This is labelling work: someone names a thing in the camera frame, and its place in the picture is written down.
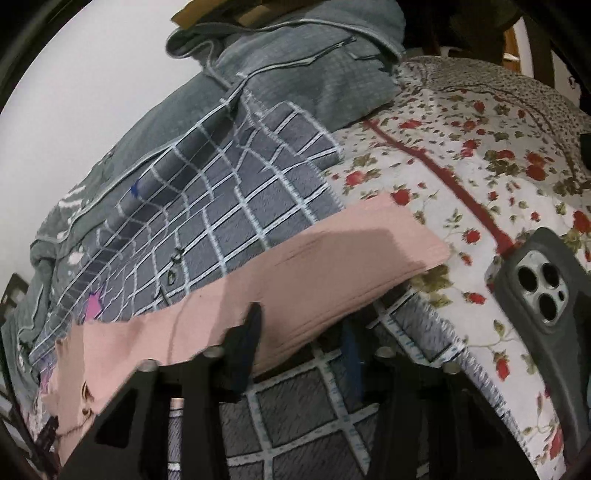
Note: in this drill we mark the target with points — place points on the dark wooden headboard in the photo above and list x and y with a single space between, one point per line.
11 295

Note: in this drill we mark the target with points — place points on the phone in grey case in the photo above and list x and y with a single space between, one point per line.
540 281

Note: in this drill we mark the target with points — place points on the brown cloth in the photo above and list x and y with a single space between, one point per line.
198 11

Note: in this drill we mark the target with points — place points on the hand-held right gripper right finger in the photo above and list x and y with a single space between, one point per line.
352 364

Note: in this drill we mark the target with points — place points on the floral bed sheet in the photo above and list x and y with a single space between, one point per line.
438 152

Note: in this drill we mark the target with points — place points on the brown wooden furniture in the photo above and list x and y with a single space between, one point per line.
510 46

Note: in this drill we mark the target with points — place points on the pink knit sweater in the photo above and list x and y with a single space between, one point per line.
323 263

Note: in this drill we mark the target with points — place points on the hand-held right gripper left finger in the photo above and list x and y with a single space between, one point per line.
248 337

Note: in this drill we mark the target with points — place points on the grey grid blanket with stars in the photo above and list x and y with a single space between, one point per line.
258 194

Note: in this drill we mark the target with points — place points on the grey fleece quilt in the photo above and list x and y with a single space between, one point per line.
300 78

